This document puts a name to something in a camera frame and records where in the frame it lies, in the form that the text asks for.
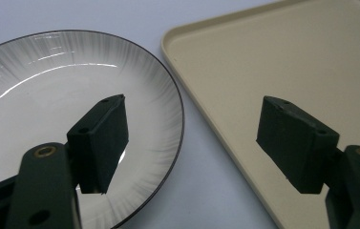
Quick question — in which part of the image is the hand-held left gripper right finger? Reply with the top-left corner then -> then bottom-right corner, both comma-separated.
256,95 -> 360,229

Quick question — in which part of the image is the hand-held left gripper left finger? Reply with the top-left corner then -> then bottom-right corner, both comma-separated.
5,94 -> 130,229

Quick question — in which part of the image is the white plate with dark rim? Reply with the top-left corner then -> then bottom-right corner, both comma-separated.
0,30 -> 185,229

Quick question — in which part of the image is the beige plastic tray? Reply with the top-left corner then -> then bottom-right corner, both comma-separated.
160,0 -> 360,229

